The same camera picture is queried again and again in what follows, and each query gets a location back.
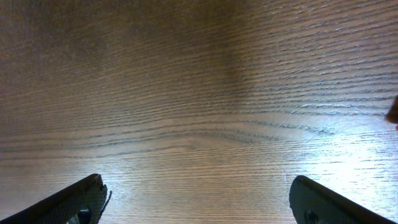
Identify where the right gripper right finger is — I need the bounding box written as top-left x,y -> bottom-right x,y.
289,175 -> 396,224

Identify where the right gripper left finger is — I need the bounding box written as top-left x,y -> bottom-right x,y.
1,174 -> 111,224

